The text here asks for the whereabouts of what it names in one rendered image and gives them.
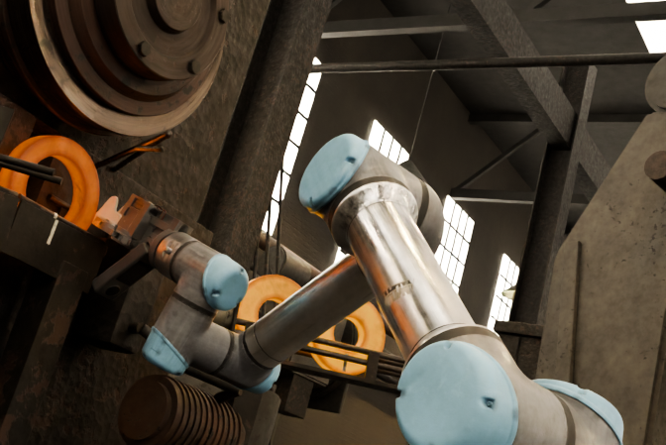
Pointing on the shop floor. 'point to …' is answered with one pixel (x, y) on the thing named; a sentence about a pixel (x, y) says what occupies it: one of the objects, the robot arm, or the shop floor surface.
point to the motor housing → (176, 415)
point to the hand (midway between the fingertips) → (94, 220)
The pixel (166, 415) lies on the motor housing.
